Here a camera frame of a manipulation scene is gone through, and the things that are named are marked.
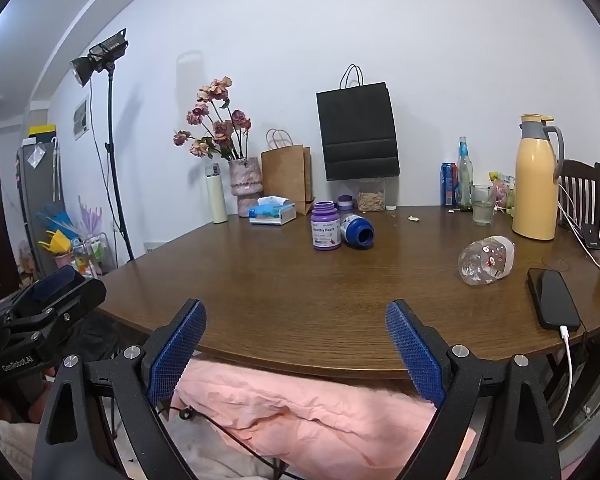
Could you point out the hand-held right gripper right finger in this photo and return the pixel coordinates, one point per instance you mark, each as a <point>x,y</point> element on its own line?
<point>414,355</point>

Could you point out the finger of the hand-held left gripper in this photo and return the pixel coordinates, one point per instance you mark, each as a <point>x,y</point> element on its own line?
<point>55,282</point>
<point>45,337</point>

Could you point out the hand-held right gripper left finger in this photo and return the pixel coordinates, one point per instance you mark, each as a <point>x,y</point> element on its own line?
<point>177,352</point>

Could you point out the purple plastic hanger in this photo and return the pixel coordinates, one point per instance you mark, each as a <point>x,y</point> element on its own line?
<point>90,217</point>

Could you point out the grey refrigerator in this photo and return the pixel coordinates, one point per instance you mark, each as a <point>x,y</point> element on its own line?
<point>36,200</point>

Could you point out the white fluffy cloth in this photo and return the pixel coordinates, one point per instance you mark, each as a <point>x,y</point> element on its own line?
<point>15,447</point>

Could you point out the pink cloth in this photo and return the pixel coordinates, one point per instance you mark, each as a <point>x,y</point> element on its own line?
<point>305,410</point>

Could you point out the blue open bottle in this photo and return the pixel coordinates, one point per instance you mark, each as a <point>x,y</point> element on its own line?
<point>356,229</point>

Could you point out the black smartphone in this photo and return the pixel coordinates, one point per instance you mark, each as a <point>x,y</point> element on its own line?
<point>552,297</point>

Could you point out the purple supplement bottle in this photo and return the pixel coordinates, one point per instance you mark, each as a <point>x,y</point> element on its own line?
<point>326,232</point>

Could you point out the yellow box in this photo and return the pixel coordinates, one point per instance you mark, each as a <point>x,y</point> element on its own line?
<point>42,129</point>

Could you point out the white slim flask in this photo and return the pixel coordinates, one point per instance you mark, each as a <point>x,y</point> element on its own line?
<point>216,200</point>

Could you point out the clear snack container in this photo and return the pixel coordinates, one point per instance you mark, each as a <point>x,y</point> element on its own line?
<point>370,200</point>

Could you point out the clear drinking glass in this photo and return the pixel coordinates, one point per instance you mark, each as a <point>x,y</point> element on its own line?
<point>482,207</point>

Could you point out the small purple jar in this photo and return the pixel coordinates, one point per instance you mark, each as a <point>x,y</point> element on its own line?
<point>345,202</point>

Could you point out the blue tissue box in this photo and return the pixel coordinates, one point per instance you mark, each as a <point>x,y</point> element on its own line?
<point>275,214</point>

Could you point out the blue drink can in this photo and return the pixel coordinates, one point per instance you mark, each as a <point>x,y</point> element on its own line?
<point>448,185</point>

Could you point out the pink textured vase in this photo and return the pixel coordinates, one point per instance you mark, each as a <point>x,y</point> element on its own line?
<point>246,185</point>

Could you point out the clear glass bottle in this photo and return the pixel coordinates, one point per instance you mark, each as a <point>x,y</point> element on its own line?
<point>464,180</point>

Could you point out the colourful snack packets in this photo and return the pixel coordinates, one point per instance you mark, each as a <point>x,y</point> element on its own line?
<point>502,192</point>

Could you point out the brown paper bag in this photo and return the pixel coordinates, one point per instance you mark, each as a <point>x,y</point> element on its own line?
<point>285,175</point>

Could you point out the yellow thermos jug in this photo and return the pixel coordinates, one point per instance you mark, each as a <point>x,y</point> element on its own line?
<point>534,185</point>

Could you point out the dried pink flowers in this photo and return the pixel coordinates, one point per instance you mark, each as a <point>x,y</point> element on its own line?
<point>223,130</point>

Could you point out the black studio light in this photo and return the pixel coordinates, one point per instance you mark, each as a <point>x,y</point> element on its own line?
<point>100,57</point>

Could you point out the black paper bag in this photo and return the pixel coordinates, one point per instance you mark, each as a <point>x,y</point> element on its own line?
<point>357,130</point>

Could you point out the dark wooden chair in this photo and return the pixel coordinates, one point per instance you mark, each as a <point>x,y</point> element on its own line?
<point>582,185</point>

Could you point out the white wall outlet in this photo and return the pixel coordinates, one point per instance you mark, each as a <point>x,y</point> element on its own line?
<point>155,247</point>

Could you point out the wall picture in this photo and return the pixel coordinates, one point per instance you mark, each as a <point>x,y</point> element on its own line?
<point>81,119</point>

